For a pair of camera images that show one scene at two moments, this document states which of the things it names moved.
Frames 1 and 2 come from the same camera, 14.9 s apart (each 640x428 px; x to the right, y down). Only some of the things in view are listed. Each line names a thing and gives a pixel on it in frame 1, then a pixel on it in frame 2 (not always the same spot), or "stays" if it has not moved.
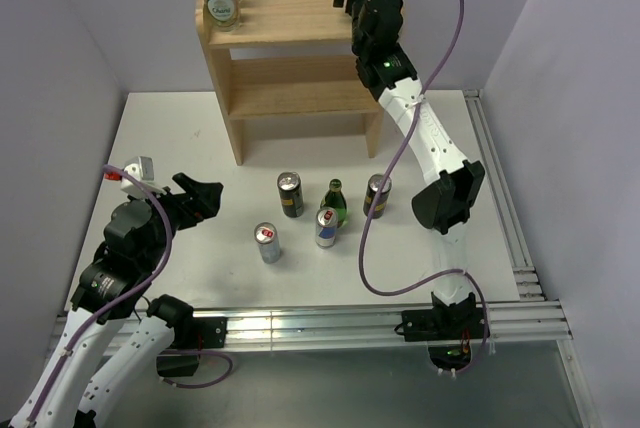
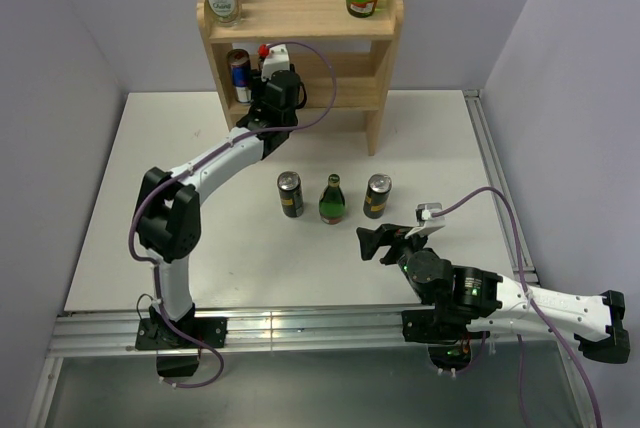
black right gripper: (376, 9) → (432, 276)
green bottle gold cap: (335, 199) stays
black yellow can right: (374, 183) stays
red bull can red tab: (326, 228) → (241, 68)
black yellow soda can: (291, 190) stays
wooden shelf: (292, 56) stays
